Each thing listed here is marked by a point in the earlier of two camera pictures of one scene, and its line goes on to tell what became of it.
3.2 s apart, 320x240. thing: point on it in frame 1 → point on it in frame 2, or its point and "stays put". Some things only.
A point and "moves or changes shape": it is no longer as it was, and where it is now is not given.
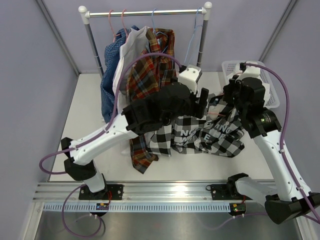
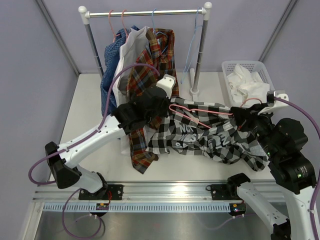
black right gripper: x=228 y=89 → x=252 y=115
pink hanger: x=114 y=35 stays put
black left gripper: x=192 y=109 → x=167 y=104
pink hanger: x=216 y=113 moves or changes shape
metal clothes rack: x=86 y=15 stays put
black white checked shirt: x=217 y=133 moves or changes shape
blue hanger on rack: x=166 y=46 stays put
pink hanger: x=125 y=25 stays put
